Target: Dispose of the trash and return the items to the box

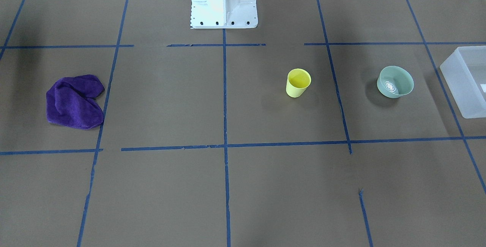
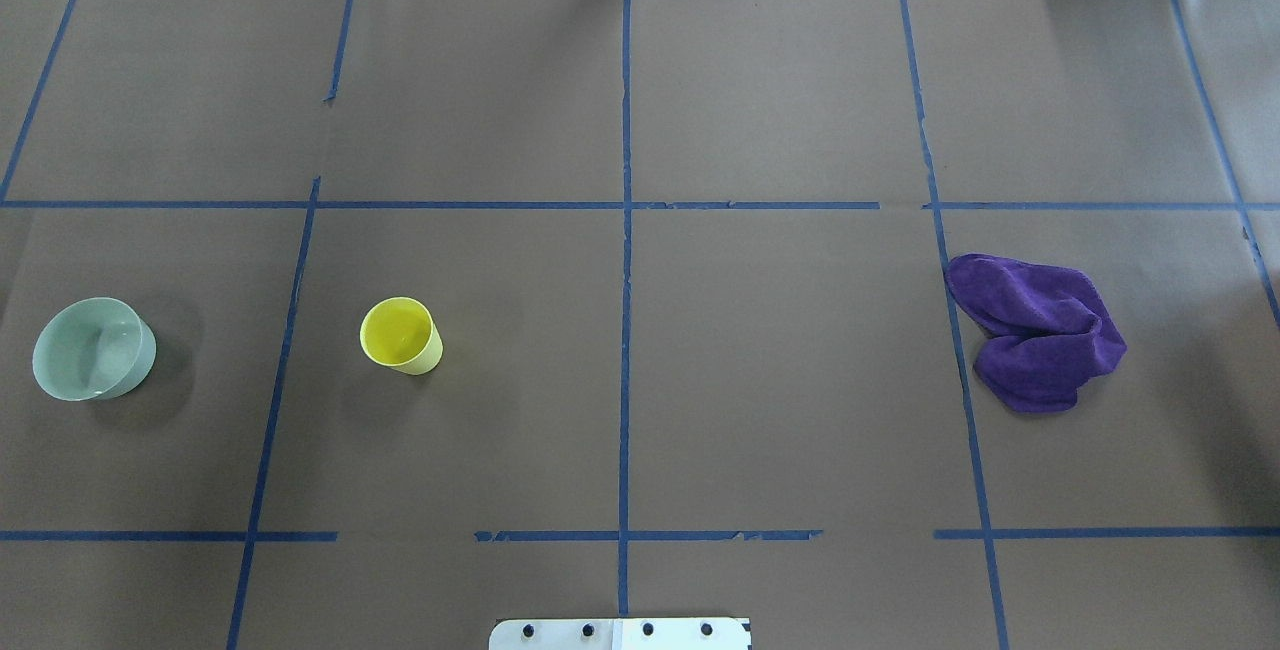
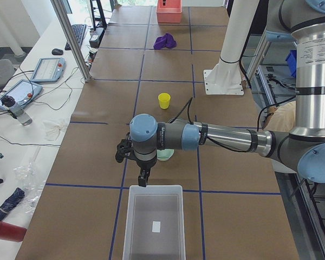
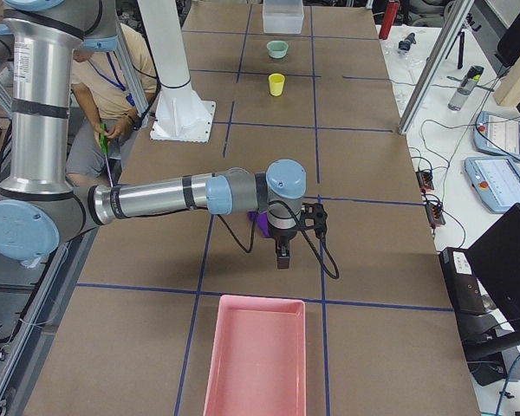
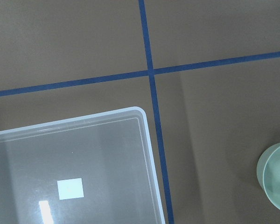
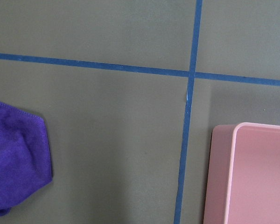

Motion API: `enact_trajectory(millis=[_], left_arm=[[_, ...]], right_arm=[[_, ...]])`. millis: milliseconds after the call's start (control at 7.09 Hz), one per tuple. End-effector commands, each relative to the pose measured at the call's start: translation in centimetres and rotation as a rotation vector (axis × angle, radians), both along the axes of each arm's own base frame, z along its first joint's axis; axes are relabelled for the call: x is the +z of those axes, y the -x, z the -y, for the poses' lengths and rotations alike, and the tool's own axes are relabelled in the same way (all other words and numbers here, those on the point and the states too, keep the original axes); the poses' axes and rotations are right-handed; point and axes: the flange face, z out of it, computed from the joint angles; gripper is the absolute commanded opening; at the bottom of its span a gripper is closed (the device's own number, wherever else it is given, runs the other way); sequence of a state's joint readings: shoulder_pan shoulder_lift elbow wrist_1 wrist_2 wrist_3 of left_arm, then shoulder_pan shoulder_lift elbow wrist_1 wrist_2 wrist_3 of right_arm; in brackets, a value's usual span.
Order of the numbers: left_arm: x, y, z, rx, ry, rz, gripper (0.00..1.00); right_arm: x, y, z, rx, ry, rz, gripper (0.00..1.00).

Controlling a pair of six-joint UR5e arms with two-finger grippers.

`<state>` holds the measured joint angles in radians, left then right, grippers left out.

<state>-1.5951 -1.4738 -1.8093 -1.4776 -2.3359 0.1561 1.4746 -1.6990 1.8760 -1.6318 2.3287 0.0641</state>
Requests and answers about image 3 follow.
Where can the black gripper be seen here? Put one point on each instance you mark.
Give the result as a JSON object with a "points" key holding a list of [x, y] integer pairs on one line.
{"points": [[145, 165]]}

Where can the mint green bowl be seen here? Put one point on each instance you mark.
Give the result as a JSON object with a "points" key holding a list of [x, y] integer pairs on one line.
{"points": [[165, 154]]}

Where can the yellow plastic cup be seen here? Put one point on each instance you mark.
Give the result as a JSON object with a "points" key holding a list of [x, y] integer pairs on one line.
{"points": [[164, 100]]}

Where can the purple cloth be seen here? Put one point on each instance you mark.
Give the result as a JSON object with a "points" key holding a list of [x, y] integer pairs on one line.
{"points": [[165, 41]]}

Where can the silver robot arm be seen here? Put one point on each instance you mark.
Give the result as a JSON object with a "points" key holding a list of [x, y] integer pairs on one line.
{"points": [[302, 149]]}

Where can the clear plastic bin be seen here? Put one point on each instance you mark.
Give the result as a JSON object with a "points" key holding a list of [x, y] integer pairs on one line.
{"points": [[155, 223]]}

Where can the white crumpled tissue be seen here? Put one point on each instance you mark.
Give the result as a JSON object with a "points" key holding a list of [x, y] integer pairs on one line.
{"points": [[54, 129]]}

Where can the crumpled clear plastic wrap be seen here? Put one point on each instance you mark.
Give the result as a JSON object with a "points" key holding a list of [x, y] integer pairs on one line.
{"points": [[31, 180]]}

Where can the blue folded umbrella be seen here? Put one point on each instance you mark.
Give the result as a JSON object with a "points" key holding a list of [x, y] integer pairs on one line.
{"points": [[10, 203]]}

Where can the upper teach pendant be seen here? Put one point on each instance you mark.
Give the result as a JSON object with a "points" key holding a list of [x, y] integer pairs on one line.
{"points": [[48, 70]]}

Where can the teach pendant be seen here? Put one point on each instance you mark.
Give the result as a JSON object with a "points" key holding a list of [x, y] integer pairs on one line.
{"points": [[24, 92], [48, 70]]}

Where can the lower teach pendant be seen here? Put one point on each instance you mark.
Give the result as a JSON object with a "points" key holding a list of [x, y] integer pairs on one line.
{"points": [[24, 92]]}

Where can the red metal bottle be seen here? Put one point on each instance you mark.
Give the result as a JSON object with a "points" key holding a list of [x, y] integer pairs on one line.
{"points": [[9, 232]]}

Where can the black computer mouse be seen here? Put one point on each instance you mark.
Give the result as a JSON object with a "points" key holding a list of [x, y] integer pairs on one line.
{"points": [[57, 52]]}

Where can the clear water bottle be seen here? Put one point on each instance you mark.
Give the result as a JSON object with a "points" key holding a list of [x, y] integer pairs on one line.
{"points": [[16, 110]]}

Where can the black keyboard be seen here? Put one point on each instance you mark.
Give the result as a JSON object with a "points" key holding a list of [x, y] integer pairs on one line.
{"points": [[79, 31]]}

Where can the pink plastic bin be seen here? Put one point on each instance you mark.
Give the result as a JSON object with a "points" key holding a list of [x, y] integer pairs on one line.
{"points": [[169, 11]]}

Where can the blue storage bin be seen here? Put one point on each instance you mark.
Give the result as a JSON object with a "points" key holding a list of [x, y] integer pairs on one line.
{"points": [[291, 61]]}

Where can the white column pedestal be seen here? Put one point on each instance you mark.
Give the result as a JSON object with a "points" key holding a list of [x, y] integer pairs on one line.
{"points": [[225, 77]]}

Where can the aluminium frame post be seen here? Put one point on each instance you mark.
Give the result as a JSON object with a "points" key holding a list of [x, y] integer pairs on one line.
{"points": [[62, 16]]}

